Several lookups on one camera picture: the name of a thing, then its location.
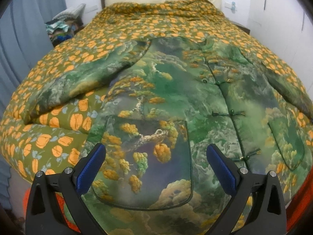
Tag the blue window curtain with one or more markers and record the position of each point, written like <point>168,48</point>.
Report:
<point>24,40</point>

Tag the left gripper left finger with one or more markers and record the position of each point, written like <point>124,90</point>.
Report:
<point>44,215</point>

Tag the striped grey pillow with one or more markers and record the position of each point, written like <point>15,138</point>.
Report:
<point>70,13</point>

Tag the green orange floral quilt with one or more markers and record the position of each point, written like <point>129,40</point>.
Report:
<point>46,145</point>

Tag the wall socket with blue plug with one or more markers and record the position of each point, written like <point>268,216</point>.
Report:
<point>231,6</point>

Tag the white wardrobe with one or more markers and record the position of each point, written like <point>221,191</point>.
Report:
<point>284,27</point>

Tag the orange fleece trousers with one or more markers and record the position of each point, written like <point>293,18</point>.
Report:
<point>296,210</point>

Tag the pile of clothes on nightstand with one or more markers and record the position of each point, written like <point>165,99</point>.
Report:
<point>60,31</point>

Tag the dark wooden right nightstand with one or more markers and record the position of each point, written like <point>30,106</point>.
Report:
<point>243,28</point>

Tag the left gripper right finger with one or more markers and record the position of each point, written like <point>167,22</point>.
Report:
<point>257,204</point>

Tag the green landscape print padded jacket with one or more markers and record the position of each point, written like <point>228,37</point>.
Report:
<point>156,104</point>

